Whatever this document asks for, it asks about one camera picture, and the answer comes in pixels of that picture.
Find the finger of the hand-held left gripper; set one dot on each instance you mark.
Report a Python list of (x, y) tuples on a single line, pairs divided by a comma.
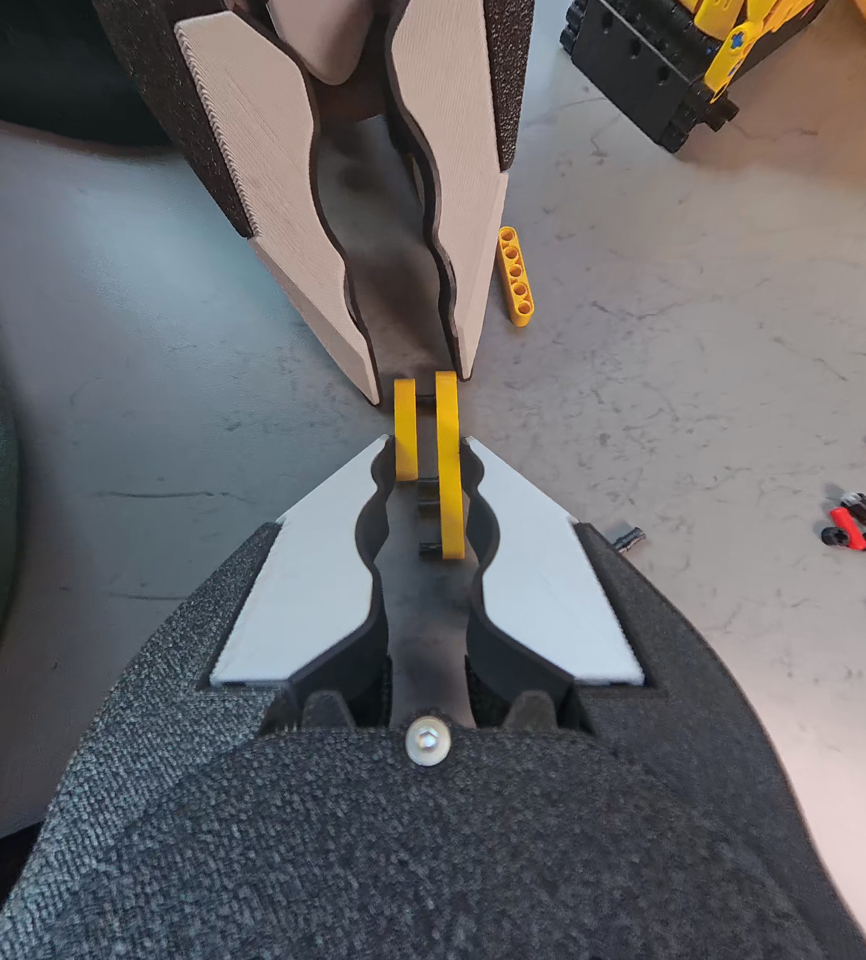
[(455, 112), (268, 150)]

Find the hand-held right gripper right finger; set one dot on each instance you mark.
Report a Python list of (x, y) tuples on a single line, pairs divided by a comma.
[(553, 600)]

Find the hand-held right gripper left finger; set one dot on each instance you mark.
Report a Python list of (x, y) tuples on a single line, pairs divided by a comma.
[(298, 600)]

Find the black lego pins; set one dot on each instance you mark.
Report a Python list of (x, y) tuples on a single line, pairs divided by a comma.
[(627, 538)]

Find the yellow lego liftarm beam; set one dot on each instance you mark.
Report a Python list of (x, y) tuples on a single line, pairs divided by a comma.
[(516, 277), (449, 465), (406, 435)]

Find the yellow lego vehicle model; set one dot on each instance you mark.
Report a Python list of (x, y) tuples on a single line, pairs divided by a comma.
[(642, 60)]

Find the black bumpy cushion pad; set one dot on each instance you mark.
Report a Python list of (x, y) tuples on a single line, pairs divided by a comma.
[(43, 75)]

